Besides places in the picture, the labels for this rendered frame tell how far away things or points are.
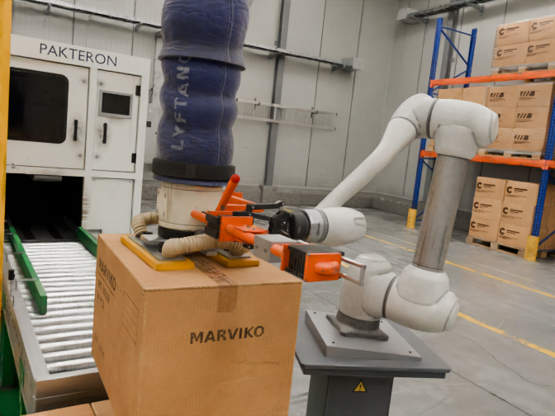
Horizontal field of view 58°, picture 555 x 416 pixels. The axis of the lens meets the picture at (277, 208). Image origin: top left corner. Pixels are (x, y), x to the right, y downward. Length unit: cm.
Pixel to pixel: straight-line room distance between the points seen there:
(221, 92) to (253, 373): 72
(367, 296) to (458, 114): 66
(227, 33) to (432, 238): 89
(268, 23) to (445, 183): 1050
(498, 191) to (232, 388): 844
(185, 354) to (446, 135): 102
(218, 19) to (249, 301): 70
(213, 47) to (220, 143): 24
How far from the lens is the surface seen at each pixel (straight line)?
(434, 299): 169
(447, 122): 167
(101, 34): 1073
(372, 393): 187
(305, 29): 1244
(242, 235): 109
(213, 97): 134
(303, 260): 89
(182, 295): 115
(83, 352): 213
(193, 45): 134
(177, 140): 133
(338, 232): 133
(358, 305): 177
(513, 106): 941
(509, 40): 976
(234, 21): 137
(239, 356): 126
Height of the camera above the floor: 140
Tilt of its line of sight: 7 degrees down
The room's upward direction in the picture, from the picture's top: 6 degrees clockwise
